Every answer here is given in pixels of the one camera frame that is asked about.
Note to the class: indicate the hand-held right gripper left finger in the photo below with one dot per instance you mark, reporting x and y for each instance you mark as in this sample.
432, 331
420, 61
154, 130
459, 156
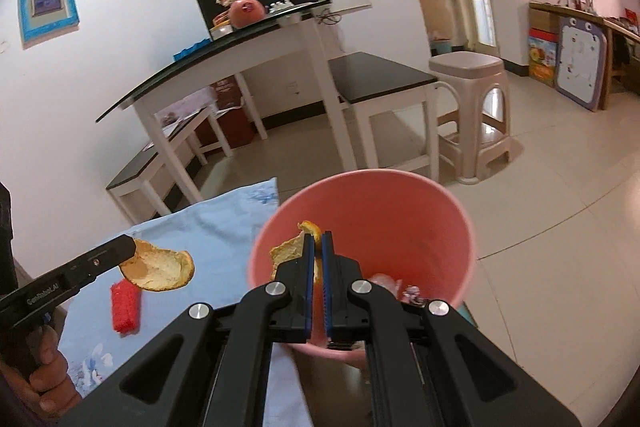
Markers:
290, 307

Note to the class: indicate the person's left hand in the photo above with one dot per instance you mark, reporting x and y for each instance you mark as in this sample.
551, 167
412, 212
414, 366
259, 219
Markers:
52, 377

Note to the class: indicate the grey framed drawing board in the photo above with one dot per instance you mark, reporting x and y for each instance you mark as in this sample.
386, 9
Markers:
582, 62

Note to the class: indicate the wall socket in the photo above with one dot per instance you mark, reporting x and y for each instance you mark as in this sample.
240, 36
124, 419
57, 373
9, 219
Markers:
291, 88

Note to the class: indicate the light blue waste bin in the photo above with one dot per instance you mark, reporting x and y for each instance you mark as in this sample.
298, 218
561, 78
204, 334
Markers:
442, 48

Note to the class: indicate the blue framed meter box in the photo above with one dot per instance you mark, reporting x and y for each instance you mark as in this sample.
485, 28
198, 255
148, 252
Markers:
47, 2

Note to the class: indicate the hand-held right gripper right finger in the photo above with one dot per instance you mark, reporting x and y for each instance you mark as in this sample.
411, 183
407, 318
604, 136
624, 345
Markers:
350, 307

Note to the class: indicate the small orange peel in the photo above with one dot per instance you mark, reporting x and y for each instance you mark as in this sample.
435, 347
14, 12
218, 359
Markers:
290, 252

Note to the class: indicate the papers on bench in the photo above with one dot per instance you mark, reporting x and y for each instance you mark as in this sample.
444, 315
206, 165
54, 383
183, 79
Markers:
172, 127

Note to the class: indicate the short white bench dark seat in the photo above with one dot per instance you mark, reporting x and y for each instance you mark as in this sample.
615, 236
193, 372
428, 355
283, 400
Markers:
375, 74

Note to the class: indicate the orange snack box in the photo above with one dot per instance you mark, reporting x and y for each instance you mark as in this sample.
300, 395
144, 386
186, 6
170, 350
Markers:
220, 23

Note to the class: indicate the long white bench dark seat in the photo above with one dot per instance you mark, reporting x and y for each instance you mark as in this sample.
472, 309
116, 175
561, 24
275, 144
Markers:
145, 167

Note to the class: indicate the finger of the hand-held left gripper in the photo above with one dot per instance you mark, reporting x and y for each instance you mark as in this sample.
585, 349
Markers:
105, 259

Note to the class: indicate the white table with glass top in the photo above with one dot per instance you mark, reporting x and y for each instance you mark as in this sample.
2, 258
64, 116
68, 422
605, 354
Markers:
240, 52

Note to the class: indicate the beige plastic stool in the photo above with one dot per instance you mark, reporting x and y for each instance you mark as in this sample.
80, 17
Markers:
467, 69

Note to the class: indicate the red pomegranate ornament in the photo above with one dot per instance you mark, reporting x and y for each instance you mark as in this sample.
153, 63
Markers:
246, 13

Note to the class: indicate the pink plastic bucket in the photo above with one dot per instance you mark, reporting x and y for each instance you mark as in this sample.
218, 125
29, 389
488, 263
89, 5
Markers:
400, 227

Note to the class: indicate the wooden desk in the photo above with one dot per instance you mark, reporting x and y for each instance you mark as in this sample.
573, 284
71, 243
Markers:
620, 32

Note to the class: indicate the blue tray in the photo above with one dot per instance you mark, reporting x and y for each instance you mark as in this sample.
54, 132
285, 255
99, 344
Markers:
192, 49

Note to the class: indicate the red foam fruit net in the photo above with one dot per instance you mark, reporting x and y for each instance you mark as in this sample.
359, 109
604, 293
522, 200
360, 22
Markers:
125, 307

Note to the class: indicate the large orange peel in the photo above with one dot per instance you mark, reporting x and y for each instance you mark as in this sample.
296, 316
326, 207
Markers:
160, 267

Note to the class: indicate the red cardboard box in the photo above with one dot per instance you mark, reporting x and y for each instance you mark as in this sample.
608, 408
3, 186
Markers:
232, 122

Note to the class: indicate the light blue floral cloth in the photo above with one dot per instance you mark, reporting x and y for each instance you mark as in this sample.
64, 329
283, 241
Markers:
210, 232

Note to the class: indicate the pink floral bag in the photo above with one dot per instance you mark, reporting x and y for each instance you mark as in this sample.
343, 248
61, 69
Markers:
185, 104

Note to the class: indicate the colourful cardboard box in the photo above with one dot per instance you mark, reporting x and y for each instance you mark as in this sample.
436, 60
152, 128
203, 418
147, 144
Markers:
543, 59

